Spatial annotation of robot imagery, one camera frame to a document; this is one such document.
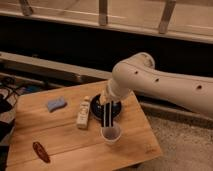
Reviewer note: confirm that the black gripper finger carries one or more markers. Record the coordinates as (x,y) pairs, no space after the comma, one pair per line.
(111,114)
(104,116)

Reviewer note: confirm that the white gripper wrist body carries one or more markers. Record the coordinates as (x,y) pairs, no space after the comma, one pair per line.
(113,92)

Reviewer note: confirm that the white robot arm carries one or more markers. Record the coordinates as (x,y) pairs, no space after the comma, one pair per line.
(138,73)

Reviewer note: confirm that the black round dish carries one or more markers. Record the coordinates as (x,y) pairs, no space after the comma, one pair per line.
(97,109)

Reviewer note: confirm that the white tube bottle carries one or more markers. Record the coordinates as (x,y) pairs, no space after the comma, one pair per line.
(83,113)

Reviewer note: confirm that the wooden table board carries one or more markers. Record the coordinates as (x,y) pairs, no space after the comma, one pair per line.
(72,149)

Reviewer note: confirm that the red oval object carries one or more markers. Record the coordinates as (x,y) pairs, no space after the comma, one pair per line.
(41,152)

